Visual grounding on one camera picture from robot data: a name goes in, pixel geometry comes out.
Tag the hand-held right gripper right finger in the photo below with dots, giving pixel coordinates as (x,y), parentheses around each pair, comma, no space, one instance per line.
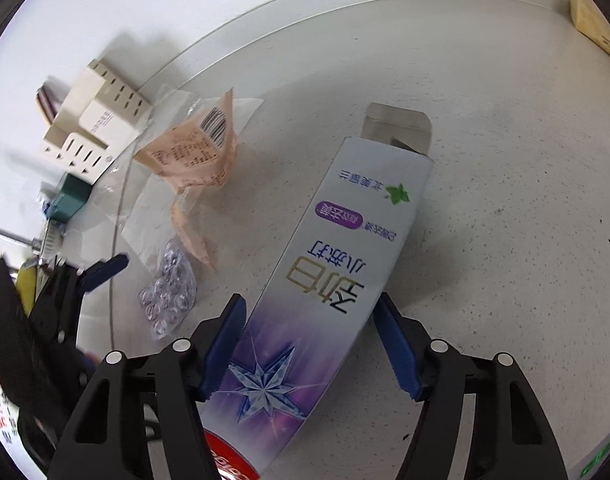
(395,350)

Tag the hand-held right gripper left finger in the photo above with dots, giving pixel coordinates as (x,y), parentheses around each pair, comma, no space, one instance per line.
(225,345)

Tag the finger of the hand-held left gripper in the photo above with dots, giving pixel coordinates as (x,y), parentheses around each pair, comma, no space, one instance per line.
(105,268)

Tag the silver purple toothpaste box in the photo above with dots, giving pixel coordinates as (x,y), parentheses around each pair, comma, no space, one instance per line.
(335,260)

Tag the clear blister pack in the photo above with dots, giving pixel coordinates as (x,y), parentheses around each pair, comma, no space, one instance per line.
(167,290)

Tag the clear plastic wrapper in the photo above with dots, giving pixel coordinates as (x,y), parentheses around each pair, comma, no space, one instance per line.
(152,212)

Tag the green rectangular container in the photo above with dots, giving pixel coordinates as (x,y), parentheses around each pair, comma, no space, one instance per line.
(70,200)

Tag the blue and white packet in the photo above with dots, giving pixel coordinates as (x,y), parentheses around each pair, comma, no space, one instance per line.
(46,208)

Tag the peach printed wrapper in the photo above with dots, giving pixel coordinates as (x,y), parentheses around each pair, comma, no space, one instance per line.
(190,152)

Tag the small white box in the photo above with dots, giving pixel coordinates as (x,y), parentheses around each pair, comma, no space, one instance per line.
(105,121)

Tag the beige slotted utensil holder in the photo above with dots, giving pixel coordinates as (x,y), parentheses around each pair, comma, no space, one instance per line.
(112,95)

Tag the bundle of chopsticks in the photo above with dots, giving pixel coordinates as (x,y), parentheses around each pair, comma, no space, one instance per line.
(49,102)

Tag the yellow paper bag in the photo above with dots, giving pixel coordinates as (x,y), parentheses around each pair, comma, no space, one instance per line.
(592,25)

